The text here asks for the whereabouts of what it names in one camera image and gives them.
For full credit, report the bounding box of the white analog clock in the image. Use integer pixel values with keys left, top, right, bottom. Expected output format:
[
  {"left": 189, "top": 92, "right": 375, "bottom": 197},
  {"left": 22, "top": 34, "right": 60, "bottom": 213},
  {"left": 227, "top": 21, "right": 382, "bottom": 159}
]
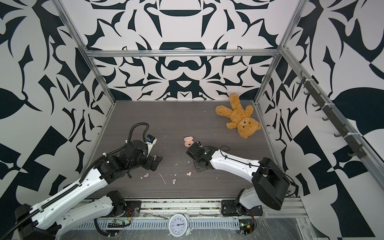
[{"left": 168, "top": 213, "right": 194, "bottom": 238}]

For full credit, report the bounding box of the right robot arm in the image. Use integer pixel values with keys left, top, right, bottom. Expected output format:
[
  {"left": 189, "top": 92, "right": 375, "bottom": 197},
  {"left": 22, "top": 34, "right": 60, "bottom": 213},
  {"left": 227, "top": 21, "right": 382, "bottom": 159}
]
[{"left": 187, "top": 142, "right": 291, "bottom": 216}]

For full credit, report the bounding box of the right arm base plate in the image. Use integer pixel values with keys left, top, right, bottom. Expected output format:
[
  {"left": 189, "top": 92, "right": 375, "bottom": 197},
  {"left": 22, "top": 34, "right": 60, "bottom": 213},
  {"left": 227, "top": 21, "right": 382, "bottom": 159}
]
[{"left": 221, "top": 200, "right": 264, "bottom": 217}]

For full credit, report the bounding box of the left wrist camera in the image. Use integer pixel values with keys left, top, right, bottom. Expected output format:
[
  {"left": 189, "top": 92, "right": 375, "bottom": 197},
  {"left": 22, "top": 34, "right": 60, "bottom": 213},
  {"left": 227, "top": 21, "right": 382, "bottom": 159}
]
[{"left": 146, "top": 135, "right": 157, "bottom": 155}]

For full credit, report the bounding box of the left circuit board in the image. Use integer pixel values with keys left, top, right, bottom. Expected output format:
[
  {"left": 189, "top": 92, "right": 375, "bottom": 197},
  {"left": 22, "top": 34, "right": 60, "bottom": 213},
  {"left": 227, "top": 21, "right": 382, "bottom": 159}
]
[{"left": 108, "top": 218, "right": 131, "bottom": 228}]

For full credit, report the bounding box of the white slotted cable duct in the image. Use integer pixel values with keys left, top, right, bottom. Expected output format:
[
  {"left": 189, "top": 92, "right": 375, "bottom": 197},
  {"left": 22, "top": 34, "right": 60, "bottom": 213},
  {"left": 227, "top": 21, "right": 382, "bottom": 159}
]
[{"left": 71, "top": 218, "right": 250, "bottom": 231}]

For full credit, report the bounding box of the aluminium front rail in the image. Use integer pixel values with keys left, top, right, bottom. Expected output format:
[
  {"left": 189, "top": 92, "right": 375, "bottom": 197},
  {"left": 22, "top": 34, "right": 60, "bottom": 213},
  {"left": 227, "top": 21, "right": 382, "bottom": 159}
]
[{"left": 137, "top": 198, "right": 309, "bottom": 218}]

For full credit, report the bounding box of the brown teddy bear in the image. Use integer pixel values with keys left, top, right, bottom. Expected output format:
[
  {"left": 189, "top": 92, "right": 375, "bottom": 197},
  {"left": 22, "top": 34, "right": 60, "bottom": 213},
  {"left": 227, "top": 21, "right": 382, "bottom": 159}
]
[{"left": 215, "top": 93, "right": 262, "bottom": 139}]

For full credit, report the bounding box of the circuit board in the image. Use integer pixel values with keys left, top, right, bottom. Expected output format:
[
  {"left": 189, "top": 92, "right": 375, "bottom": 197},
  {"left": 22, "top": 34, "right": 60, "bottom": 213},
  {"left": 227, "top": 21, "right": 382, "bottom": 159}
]
[
  {"left": 240, "top": 218, "right": 257, "bottom": 236},
  {"left": 108, "top": 218, "right": 131, "bottom": 228}
]

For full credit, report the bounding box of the aluminium frame back bar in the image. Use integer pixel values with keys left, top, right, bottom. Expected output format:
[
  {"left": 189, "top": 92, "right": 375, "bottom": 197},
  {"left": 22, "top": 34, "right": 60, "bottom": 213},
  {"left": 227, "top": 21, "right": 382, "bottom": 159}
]
[{"left": 86, "top": 49, "right": 279, "bottom": 58}]

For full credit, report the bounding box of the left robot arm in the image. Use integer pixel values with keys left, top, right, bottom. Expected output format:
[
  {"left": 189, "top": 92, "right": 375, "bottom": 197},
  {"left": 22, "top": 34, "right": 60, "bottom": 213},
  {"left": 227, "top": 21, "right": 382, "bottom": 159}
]
[{"left": 1, "top": 123, "right": 163, "bottom": 240}]

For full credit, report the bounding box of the right circuit board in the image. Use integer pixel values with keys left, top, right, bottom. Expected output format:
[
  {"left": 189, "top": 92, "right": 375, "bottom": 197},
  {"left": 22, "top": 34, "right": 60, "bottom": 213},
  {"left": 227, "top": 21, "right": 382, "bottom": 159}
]
[{"left": 240, "top": 218, "right": 257, "bottom": 236}]

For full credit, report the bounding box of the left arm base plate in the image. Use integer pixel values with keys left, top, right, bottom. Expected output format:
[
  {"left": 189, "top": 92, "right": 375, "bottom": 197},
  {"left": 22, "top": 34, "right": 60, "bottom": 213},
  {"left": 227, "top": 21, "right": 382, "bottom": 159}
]
[{"left": 124, "top": 200, "right": 142, "bottom": 217}]

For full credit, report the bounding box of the black wall hook rack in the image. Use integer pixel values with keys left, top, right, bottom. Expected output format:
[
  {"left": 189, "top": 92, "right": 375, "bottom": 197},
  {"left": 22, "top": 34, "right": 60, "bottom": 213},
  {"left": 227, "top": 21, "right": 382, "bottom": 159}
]
[{"left": 297, "top": 72, "right": 368, "bottom": 159}]

